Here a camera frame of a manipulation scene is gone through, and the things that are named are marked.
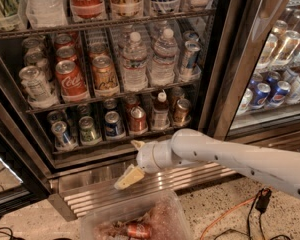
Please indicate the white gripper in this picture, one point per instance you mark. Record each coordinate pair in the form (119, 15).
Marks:
(146, 159)

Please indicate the green soda can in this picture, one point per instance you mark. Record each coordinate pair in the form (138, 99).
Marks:
(88, 133)

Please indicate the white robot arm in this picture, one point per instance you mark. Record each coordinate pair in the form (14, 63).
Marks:
(279, 169)

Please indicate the red soda can bottom shelf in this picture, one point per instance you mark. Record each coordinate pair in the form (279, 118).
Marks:
(137, 123)

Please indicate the dark blue soda can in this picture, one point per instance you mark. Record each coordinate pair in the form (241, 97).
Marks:
(114, 128)

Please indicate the bronze can bottom shelf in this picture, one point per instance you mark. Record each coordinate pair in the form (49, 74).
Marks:
(181, 111)

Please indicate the orange can in bin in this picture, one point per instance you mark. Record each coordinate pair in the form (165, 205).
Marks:
(139, 230)

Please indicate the blue white can bottom left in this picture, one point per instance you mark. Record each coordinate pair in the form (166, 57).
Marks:
(64, 140)

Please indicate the orange gold can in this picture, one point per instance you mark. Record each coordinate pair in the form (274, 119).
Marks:
(105, 77)

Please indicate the red Coca-Cola can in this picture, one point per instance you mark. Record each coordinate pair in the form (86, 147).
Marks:
(71, 81)

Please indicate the slim blue silver can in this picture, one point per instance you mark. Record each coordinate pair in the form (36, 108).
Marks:
(189, 57)

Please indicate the silver white can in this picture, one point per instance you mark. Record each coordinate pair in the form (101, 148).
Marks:
(40, 93)

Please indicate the blue Pepsi can left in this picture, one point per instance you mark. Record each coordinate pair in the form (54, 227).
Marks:
(261, 92)

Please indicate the blue pepsi can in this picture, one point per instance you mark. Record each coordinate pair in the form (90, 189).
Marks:
(261, 92)
(278, 93)

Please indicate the blue Pepsi can right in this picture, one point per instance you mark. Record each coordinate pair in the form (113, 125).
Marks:
(278, 93)

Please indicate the Coca-Cola bottle top shelf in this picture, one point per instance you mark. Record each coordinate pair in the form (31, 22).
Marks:
(86, 9)

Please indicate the glass fridge door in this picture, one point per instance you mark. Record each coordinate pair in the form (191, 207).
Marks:
(239, 33)

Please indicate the juice bottle white cap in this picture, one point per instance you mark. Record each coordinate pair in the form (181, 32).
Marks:
(160, 109)

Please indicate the clear plastic bin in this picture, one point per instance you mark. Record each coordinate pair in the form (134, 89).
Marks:
(161, 210)

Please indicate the clear water bottle right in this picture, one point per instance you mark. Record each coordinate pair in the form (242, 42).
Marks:
(163, 61)

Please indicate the clear water bottle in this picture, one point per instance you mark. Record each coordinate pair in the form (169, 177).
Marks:
(163, 61)
(134, 63)

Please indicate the clear water bottle left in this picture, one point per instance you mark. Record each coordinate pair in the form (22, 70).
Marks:
(134, 63)

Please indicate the black power adapter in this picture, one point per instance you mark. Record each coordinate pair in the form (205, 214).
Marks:
(263, 200)

